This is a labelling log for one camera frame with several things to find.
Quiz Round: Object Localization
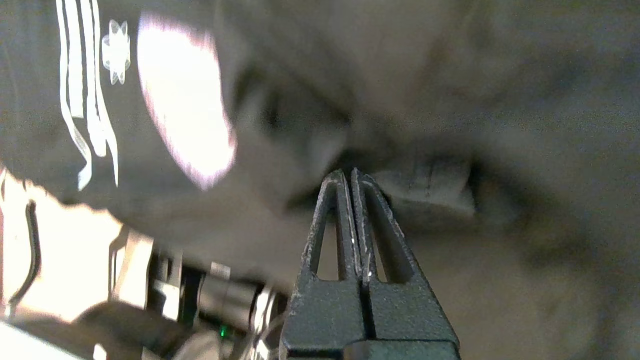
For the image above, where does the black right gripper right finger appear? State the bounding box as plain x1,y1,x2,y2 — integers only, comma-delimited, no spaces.
350,168,460,346

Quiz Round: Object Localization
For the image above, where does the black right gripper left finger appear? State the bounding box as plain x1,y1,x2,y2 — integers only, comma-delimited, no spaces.
280,168,368,359

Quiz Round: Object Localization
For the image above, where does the black moon print t-shirt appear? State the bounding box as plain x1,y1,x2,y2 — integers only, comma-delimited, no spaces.
0,0,640,360

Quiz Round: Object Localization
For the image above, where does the black coiled cable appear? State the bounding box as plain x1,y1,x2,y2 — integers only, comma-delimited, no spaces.
7,200,42,316

